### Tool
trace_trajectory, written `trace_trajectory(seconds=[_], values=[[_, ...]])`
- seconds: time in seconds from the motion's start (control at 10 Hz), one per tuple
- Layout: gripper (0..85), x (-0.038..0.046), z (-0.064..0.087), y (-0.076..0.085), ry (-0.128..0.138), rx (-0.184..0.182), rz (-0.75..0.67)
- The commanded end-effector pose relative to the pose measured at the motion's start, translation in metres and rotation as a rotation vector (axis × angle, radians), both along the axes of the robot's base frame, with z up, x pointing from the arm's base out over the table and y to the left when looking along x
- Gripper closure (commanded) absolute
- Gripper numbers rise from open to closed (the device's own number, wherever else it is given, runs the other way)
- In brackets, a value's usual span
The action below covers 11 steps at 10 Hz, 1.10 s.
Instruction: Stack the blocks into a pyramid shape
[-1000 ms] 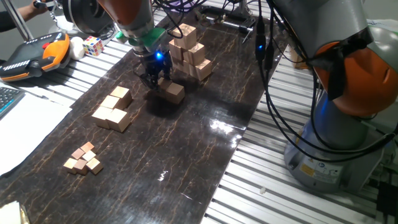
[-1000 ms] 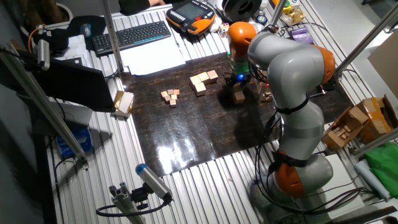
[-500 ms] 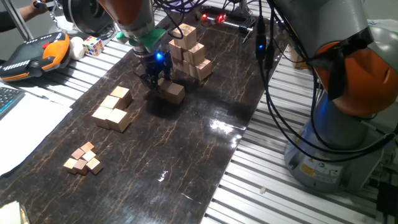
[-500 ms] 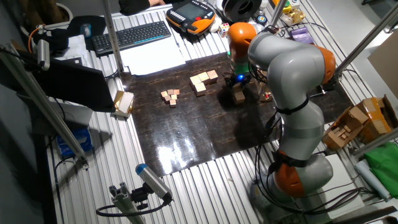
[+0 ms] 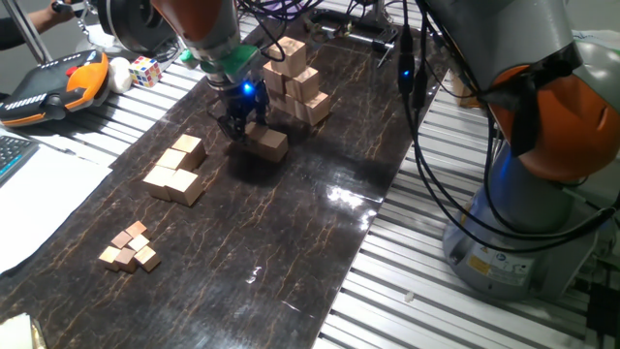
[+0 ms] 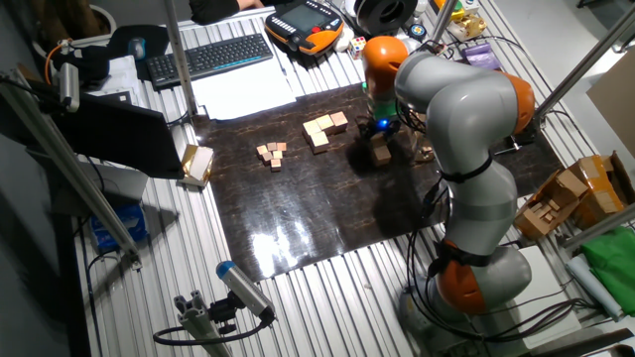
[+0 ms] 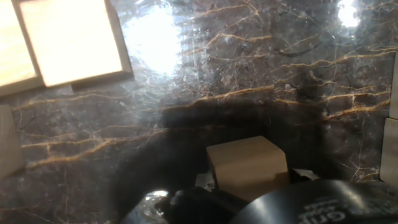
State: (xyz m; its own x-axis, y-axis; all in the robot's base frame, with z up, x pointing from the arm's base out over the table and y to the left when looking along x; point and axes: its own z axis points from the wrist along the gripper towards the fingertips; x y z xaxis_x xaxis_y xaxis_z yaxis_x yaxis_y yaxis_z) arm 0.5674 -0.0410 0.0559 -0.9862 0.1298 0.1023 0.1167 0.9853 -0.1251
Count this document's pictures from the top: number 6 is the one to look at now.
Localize gold and white box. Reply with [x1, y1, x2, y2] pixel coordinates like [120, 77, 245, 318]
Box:
[178, 143, 215, 188]

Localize white rolled sheet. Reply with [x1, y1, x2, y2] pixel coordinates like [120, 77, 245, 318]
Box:
[566, 253, 625, 323]

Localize black orange teach pendant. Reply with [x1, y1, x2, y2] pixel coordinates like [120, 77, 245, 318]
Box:
[264, 0, 346, 57]

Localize dark marble pattern mat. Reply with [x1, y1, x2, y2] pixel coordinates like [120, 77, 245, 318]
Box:
[190, 58, 566, 284]

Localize green cloth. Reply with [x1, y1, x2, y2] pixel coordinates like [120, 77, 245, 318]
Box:
[579, 225, 635, 317]

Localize white round bucket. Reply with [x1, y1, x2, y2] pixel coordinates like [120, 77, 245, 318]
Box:
[30, 3, 118, 60]

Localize brown cardboard sheet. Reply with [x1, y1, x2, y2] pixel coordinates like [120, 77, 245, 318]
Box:
[585, 49, 635, 160]

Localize aluminium extrusion post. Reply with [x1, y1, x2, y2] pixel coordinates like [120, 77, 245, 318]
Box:
[533, 4, 635, 121]
[0, 68, 145, 272]
[425, 0, 458, 57]
[562, 201, 635, 253]
[165, 0, 199, 118]

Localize cardboard box with yellow tape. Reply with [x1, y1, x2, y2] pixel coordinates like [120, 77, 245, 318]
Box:
[568, 150, 635, 231]

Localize white rounded object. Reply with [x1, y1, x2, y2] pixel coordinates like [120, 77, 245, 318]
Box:
[332, 28, 354, 54]

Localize cardboard box with wood blocks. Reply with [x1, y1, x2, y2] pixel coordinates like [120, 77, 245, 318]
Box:
[510, 168, 590, 243]

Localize silver depth camera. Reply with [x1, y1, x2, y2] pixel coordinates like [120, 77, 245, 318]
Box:
[215, 259, 278, 324]
[56, 61, 82, 114]

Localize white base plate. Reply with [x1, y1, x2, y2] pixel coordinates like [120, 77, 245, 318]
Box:
[490, 244, 582, 351]

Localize black camera cable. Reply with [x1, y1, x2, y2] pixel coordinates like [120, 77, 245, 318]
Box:
[152, 305, 277, 347]

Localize black filament spool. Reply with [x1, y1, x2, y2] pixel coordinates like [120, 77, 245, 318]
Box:
[352, 0, 421, 37]

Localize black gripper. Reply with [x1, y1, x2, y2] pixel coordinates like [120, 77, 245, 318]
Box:
[356, 116, 402, 143]

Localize black mouse pad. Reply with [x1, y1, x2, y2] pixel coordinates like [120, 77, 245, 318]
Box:
[106, 24, 171, 80]

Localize grey computer mouse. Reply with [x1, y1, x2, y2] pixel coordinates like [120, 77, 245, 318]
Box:
[127, 37, 148, 61]

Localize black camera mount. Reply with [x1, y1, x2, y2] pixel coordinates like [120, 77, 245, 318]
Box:
[206, 291, 245, 336]

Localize black metal frame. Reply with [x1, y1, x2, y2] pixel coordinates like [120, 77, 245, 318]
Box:
[494, 111, 542, 157]

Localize white paper sheets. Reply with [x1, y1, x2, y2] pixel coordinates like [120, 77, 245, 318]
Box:
[190, 58, 298, 122]

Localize blue plastic pack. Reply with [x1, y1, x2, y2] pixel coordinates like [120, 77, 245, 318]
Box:
[88, 202, 149, 253]

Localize black computer keyboard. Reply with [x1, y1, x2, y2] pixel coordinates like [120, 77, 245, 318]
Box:
[145, 32, 275, 92]

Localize clear gold trinket box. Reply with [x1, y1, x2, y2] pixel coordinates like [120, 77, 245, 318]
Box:
[447, 12, 488, 43]

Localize short aluminium profile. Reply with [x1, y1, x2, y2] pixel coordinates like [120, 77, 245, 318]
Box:
[173, 290, 233, 357]

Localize black laptop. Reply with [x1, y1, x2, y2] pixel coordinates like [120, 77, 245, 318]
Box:
[49, 92, 187, 204]

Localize colourful puzzle cube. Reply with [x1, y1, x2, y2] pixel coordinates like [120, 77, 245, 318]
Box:
[348, 36, 368, 60]

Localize purple plastic bag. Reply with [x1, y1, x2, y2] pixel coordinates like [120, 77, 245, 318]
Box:
[460, 42, 502, 71]

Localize orange cable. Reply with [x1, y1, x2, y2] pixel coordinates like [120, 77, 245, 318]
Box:
[43, 38, 74, 86]

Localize forearm in black sleeve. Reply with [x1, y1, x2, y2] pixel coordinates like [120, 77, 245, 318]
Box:
[188, 0, 242, 27]

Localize white paper pad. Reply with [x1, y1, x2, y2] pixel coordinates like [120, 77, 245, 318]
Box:
[86, 54, 150, 108]

